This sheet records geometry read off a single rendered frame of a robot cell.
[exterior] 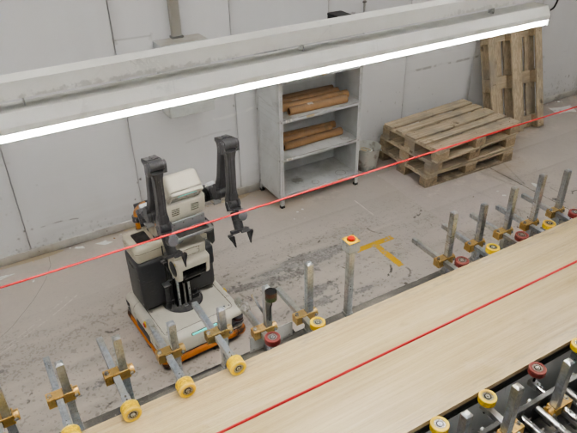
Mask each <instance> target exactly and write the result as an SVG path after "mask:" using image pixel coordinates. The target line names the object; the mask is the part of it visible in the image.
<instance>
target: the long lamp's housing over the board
mask: <svg viewBox="0 0 577 433"><path fill-rule="evenodd" d="M550 17H551V13H550V6H549V5H547V4H543V3H536V2H531V3H523V4H519V5H514V6H509V7H505V8H500V9H495V12H494V14H490V13H488V11H483V12H478V13H474V14H468V15H461V16H456V17H452V18H446V19H442V20H438V21H429V22H424V23H420V24H416V25H411V26H406V27H398V28H394V29H389V30H384V31H379V32H375V33H370V34H362V35H357V36H353V37H348V38H344V39H339V40H331V41H326V42H322V43H317V44H312V45H308V46H304V52H303V51H301V50H299V47H295V48H290V49H286V50H281V51H276V52H268V53H264V54H259V55H254V56H250V57H245V58H237V59H232V60H228V61H223V62H219V63H214V64H206V65H201V66H197V67H192V68H187V69H183V70H175V71H170V72H165V73H161V74H156V75H152V76H143V77H138V78H134V79H130V80H124V81H120V82H112V83H108V84H102V85H98V86H93V87H89V88H80V89H76V90H71V91H67V92H63V93H57V94H53V95H45V96H40V97H35V98H31V99H26V100H25V103H26V106H24V104H23V102H22V101H13V102H9V103H4V104H0V137H2V136H7V135H11V134H15V133H19V132H24V131H31V130H35V129H39V128H43V127H47V126H52V125H59V124H63V123H67V122H71V121H76V120H79V119H87V118H91V117H95V116H100V115H103V114H108V113H115V112H119V111H124V110H127V109H132V108H136V107H143V106H147V105H152V104H155V103H160V102H164V101H171V100H176V99H179V98H184V97H188V96H192V95H200V94H203V93H208V92H212V91H216V90H220V89H225V88H232V87H236V86H240V85H244V84H248V83H253V82H260V81H264V80H268V79H272V78H277V77H280V76H288V75H292V74H296V73H301V72H304V71H309V70H316V69H320V68H324V67H329V66H332V65H337V64H344V63H348V62H353V61H356V60H361V59H365V58H372V57H377V56H380V55H385V54H389V53H393V52H401V51H404V50H409V49H413V48H417V47H421V46H429V45H433V44H437V43H441V42H445V41H449V40H456V39H461V38H465V37H469V36H473V35H478V34H485V33H489V32H493V31H497V30H502V29H506V28H510V27H517V26H521V25H525V24H530V23H533V22H538V21H546V22H545V25H547V26H548V25H549V22H550Z"/></svg>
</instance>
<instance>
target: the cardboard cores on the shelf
mask: <svg viewBox="0 0 577 433"><path fill-rule="evenodd" d="M348 97H349V91H348V90H347V89H345V90H339V87H335V88H334V86H333V85H332V84H331V85H327V86H323V87H318V88H311V89H307V90H303V91H299V92H294V93H290V94H286V95H282V112H283V113H284V112H287V113H288V115H289V116H290V115H294V114H298V113H304V112H309V111H312V110H317V109H320V108H324V107H331V106H335V105H339V104H343V103H347V102H348V100H349V99H348ZM334 127H336V122H335V121H334V120H333V121H329V122H325V123H322V124H318V125H311V126H308V127H304V128H300V129H297V130H293V131H286V132H284V133H283V150H284V151H285V150H289V149H294V148H297V147H300V146H303V145H306V144H310V143H315V142H318V141H321V140H324V139H327V138H330V137H335V136H338V135H342V134H343V128H342V127H338V128H334ZM332 128H334V129H332Z"/></svg>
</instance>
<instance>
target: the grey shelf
mask: <svg viewBox="0 0 577 433"><path fill-rule="evenodd" d="M362 34H365V33H362ZM362 34H354V35H350V36H344V37H340V38H335V39H331V40H339V39H344V38H348V37H353V36H357V35H362ZM331 40H322V41H318V42H313V43H308V44H304V46H308V45H312V44H317V43H322V42H326V41H331ZM337 73H338V74H337ZM332 74H333V75H332ZM362 78H363V65H358V66H354V67H350V68H346V69H342V70H334V71H331V72H326V73H323V74H318V75H315V76H307V77H303V78H299V79H295V80H291V81H287V82H280V83H276V84H271V85H268V86H263V87H259V88H255V90H256V108H257V126H258V159H259V178H260V190H261V191H263V190H265V188H264V186H265V187H266V188H267V189H268V190H269V191H270V192H271V193H273V194H274V195H275V196H276V197H277V198H278V199H280V198H286V197H288V196H291V195H294V194H297V193H299V192H304V191H307V190H310V189H313V188H316V187H319V186H323V185H327V184H330V183H332V182H335V181H338V180H343V179H346V178H349V177H351V176H355V175H358V161H359V144H360V128H361V95H362ZM331 84H332V85H333V86H334V88H335V87H339V90H345V89H347V90H348V91H349V97H348V99H349V100H348V102H347V103H343V104H339V105H335V106H331V107H324V108H320V109H317V110H312V111H309V112H304V113H298V114H294V115H290V116H289V115H288V113H287V112H284V113H283V112H282V95H286V94H290V93H294V92H299V91H303V90H307V89H311V88H318V87H323V86H327V85H331ZM280 97H281V98H280ZM331 111H332V112H331ZM333 120H334V121H335V122H336V127H334V128H338V127H342V128H343V134H342V135H338V136H335V137H330V138H327V139H324V140H321V141H318V142H315V143H310V144H306V145H303V146H300V147H297V148H294V149H289V150H285V151H284V150H283V133H284V132H286V131H293V130H297V129H300V128H304V127H308V126H311V125H318V124H322V123H325V122H329V121H333ZM334 128H332V129H334ZM281 133H282V134H281Z"/></svg>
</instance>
